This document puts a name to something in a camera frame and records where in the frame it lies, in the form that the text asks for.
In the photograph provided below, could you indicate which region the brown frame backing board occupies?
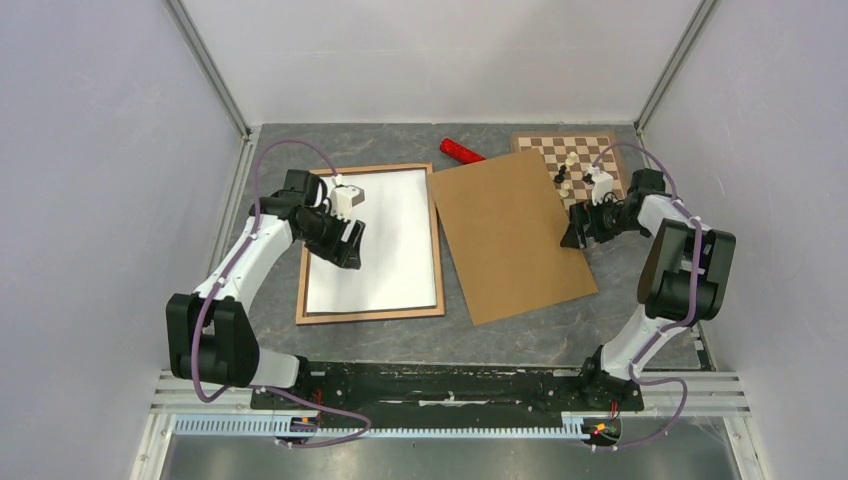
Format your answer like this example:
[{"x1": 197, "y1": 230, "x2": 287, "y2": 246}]
[{"x1": 427, "y1": 150, "x2": 599, "y2": 326}]

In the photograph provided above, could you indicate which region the wooden picture frame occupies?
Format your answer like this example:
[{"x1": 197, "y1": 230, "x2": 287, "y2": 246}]
[{"x1": 295, "y1": 162, "x2": 446, "y2": 327}]

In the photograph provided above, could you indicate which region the aluminium corner post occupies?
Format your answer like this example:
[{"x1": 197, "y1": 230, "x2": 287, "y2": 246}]
[
  {"x1": 163, "y1": 0, "x2": 259, "y2": 141},
  {"x1": 633, "y1": 0, "x2": 720, "y2": 137}
]

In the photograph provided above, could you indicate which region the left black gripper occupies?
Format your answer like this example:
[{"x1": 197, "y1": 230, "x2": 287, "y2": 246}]
[{"x1": 298, "y1": 204, "x2": 365, "y2": 270}]

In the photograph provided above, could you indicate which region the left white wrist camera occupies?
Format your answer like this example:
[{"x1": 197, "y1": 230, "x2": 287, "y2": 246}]
[{"x1": 329, "y1": 185, "x2": 365, "y2": 221}]

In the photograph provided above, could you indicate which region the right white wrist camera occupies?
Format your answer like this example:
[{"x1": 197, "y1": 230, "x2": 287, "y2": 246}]
[{"x1": 583, "y1": 165, "x2": 614, "y2": 206}]

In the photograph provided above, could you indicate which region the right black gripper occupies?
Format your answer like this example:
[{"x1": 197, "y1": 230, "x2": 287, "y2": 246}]
[{"x1": 561, "y1": 193, "x2": 648, "y2": 249}]

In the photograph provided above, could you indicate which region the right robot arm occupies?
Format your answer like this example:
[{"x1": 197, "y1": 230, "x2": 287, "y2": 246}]
[{"x1": 560, "y1": 166, "x2": 736, "y2": 409}]

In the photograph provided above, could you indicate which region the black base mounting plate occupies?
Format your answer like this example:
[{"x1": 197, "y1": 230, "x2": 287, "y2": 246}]
[{"x1": 290, "y1": 362, "x2": 644, "y2": 429}]

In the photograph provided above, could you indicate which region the red cylindrical object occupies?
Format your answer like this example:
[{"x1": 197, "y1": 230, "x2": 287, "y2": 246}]
[{"x1": 439, "y1": 138, "x2": 485, "y2": 165}]

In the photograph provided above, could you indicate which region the colourful photo poster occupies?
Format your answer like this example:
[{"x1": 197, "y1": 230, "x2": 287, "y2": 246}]
[{"x1": 304, "y1": 168, "x2": 439, "y2": 315}]

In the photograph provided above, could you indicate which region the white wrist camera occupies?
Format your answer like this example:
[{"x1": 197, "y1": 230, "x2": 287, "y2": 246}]
[
  {"x1": 583, "y1": 165, "x2": 614, "y2": 206},
  {"x1": 329, "y1": 185, "x2": 365, "y2": 221}
]

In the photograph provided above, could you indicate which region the left aluminium corner post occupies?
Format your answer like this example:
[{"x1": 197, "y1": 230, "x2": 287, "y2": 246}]
[{"x1": 163, "y1": 0, "x2": 259, "y2": 141}]

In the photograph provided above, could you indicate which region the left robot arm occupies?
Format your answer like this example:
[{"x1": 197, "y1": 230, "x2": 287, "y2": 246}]
[{"x1": 165, "y1": 170, "x2": 365, "y2": 408}]

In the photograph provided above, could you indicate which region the black chess piece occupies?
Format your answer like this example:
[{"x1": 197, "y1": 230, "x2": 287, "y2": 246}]
[{"x1": 554, "y1": 165, "x2": 568, "y2": 185}]

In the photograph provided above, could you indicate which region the right aluminium corner post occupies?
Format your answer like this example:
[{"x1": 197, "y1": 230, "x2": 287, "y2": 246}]
[{"x1": 633, "y1": 0, "x2": 720, "y2": 137}]

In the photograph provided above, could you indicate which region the wooden chessboard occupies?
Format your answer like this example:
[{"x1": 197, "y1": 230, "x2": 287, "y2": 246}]
[{"x1": 510, "y1": 131, "x2": 616, "y2": 212}]

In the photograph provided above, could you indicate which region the aluminium rail frame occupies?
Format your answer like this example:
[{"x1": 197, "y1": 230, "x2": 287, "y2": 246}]
[{"x1": 131, "y1": 372, "x2": 771, "y2": 479}]

